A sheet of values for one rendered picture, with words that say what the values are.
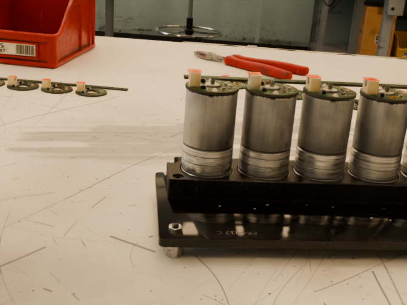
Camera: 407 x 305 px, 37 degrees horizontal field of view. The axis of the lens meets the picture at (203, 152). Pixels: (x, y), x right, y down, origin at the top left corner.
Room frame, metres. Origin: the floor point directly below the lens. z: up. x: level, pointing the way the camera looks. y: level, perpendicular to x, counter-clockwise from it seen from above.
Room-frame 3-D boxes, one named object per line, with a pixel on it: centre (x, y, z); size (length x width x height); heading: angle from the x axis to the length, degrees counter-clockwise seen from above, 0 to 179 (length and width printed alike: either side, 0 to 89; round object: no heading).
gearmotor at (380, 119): (0.29, -0.09, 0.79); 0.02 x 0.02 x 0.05
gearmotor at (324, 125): (0.28, -0.06, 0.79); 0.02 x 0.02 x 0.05
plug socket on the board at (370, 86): (0.29, -0.08, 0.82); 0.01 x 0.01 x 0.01; 7
